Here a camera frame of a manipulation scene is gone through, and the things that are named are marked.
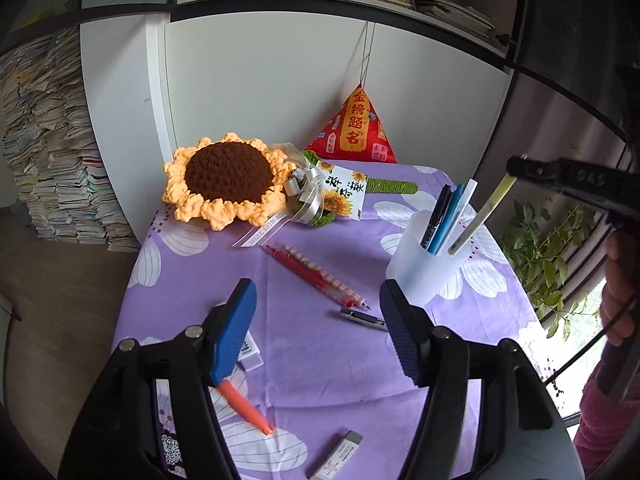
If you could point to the red patterned pen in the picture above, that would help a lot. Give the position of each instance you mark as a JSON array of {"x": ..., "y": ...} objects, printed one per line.
[{"x": 327, "y": 276}]

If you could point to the sunflower print card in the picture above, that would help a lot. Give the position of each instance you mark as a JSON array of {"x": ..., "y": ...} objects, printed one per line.
[{"x": 345, "y": 192}]

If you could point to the red pyramid pillow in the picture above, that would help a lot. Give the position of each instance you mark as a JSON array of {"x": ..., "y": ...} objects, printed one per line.
[{"x": 357, "y": 130}]

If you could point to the messy pile of booklets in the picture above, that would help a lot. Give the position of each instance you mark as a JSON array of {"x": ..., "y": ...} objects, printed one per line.
[{"x": 455, "y": 15}]

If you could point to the translucent white cup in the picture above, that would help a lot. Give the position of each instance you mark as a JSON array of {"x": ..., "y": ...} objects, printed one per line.
[{"x": 425, "y": 275}]

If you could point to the white ribbon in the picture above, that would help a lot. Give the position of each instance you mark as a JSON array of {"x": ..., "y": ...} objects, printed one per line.
[{"x": 305, "y": 195}]

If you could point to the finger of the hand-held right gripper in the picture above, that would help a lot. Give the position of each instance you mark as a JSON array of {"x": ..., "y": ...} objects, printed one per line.
[{"x": 565, "y": 175}]

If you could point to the light green pen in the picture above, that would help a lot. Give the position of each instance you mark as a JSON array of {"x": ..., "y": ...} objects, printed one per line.
[{"x": 482, "y": 215}]

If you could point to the white bookshelf cabinet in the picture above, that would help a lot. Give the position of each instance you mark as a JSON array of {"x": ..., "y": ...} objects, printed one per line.
[{"x": 275, "y": 75}]

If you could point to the orange marker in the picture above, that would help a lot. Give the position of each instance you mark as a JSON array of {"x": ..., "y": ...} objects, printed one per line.
[{"x": 245, "y": 407}]

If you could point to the tall pile of books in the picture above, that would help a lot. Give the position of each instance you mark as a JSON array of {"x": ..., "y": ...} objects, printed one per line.
[{"x": 55, "y": 150}]

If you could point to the grey pink curtain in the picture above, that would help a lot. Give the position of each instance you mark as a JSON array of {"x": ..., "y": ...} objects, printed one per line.
[{"x": 560, "y": 125}]

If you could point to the purple floral tablecloth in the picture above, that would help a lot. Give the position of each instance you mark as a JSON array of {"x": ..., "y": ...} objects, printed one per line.
[{"x": 320, "y": 360}]

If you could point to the white correction tape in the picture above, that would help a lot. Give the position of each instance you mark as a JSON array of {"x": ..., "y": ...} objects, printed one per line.
[{"x": 250, "y": 352}]

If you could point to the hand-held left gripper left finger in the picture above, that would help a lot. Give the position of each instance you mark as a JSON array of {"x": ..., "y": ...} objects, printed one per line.
[{"x": 232, "y": 340}]

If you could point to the green leafy plant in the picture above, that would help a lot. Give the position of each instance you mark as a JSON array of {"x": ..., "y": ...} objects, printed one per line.
[{"x": 545, "y": 255}]

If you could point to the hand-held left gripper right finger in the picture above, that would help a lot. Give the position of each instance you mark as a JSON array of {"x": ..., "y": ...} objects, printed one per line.
[{"x": 402, "y": 335}]

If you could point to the blue pen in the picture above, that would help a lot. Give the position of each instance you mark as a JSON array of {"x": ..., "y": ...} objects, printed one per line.
[{"x": 447, "y": 220}]

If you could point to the white eraser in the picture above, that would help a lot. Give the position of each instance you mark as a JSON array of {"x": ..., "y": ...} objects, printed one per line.
[{"x": 337, "y": 455}]

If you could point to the white pen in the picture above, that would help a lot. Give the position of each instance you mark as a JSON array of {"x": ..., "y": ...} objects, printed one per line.
[{"x": 468, "y": 196}]

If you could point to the person's right hand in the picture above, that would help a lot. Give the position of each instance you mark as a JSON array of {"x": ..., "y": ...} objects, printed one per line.
[{"x": 622, "y": 285}]

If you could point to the dark cabinet door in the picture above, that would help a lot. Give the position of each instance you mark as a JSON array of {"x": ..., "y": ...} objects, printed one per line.
[{"x": 575, "y": 20}]

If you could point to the crochet sunflower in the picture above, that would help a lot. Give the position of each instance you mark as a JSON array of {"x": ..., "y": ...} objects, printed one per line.
[{"x": 225, "y": 175}]

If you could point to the black pen with silver clip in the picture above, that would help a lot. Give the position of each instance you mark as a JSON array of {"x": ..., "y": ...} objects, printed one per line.
[{"x": 362, "y": 317}]

